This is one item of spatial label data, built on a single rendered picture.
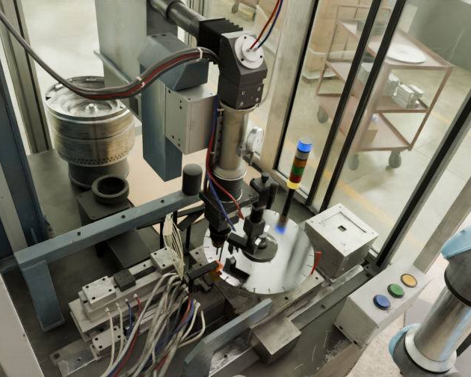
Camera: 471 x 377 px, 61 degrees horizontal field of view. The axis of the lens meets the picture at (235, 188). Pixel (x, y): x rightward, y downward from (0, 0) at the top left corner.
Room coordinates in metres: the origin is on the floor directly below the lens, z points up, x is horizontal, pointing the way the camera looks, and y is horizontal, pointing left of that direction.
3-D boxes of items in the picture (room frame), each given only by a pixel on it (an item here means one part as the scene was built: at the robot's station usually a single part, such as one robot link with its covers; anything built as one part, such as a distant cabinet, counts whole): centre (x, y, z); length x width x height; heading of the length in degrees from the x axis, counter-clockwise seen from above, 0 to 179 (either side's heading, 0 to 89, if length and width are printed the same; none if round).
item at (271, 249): (0.79, -0.10, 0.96); 0.11 x 0.11 x 0.03
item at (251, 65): (0.78, 0.12, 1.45); 0.35 x 0.07 x 0.28; 44
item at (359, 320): (0.76, -0.51, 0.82); 0.28 x 0.11 x 0.15; 134
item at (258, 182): (0.72, -0.06, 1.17); 0.06 x 0.05 x 0.20; 125
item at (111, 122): (1.23, 0.56, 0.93); 0.31 x 0.31 x 0.36
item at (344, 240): (0.98, -0.38, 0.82); 0.18 x 0.18 x 0.15; 44
